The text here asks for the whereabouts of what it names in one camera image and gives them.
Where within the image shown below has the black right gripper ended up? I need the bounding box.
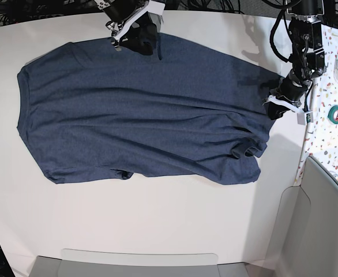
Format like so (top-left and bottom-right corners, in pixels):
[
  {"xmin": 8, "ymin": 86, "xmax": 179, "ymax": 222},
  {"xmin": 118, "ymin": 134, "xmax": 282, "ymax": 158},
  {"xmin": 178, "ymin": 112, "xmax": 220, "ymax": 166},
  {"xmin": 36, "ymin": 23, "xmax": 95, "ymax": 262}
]
[{"xmin": 102, "ymin": 0, "xmax": 158, "ymax": 55}]

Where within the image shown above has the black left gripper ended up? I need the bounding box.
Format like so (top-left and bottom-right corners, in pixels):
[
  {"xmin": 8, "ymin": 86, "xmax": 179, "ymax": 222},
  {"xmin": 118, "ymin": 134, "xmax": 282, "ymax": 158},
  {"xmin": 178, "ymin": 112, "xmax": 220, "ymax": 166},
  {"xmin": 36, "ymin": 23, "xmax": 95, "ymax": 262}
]
[{"xmin": 267, "ymin": 73, "xmax": 312, "ymax": 120}]

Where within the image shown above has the navy blue t-shirt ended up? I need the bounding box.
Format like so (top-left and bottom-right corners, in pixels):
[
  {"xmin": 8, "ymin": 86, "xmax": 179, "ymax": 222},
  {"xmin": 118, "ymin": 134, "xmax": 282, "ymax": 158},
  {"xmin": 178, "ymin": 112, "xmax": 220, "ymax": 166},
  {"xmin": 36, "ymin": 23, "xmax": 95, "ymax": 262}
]
[{"xmin": 17, "ymin": 34, "xmax": 280, "ymax": 185}]

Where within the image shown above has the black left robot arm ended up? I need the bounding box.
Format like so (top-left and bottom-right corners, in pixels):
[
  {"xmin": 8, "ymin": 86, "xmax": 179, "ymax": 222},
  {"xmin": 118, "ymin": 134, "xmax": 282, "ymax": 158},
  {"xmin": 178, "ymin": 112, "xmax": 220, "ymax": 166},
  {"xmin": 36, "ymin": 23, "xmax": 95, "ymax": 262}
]
[{"xmin": 264, "ymin": 1, "xmax": 326, "ymax": 122}]

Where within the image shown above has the terrazzo patterned side table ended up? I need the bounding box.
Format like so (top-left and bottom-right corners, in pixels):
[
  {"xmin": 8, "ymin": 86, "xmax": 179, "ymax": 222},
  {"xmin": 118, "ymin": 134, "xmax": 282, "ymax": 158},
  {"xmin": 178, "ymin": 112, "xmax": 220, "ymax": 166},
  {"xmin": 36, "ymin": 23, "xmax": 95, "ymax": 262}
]
[{"xmin": 295, "ymin": 25, "xmax": 338, "ymax": 185}]

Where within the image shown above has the green tape roll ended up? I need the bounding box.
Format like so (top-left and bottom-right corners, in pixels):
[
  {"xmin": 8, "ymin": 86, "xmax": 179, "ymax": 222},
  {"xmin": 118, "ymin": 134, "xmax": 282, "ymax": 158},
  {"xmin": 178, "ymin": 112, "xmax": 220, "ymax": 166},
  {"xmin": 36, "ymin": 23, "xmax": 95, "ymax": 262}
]
[{"xmin": 328, "ymin": 105, "xmax": 338, "ymax": 125}]

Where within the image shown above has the grey plastic bin right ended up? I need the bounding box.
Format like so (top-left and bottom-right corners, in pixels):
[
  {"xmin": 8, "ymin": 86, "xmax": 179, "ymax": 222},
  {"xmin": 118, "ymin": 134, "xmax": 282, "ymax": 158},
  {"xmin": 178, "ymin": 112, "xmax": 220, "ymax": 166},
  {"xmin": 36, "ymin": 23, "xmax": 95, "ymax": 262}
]
[{"xmin": 264, "ymin": 157, "xmax": 338, "ymax": 276}]

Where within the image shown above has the grey plastic bin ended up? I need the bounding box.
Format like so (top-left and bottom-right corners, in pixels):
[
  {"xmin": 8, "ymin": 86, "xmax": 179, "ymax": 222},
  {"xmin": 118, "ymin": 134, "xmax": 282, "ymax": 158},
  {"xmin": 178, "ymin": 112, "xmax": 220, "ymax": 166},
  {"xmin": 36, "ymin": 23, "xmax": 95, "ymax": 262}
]
[
  {"xmin": 264, "ymin": 157, "xmax": 338, "ymax": 276},
  {"xmin": 29, "ymin": 249, "xmax": 249, "ymax": 276}
]

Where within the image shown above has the grey plastic bin front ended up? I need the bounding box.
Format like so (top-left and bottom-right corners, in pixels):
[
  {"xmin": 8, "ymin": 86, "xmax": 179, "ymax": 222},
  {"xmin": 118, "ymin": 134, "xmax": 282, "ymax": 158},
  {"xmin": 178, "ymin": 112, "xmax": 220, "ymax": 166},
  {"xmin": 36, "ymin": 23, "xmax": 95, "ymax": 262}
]
[{"xmin": 29, "ymin": 249, "xmax": 249, "ymax": 276}]

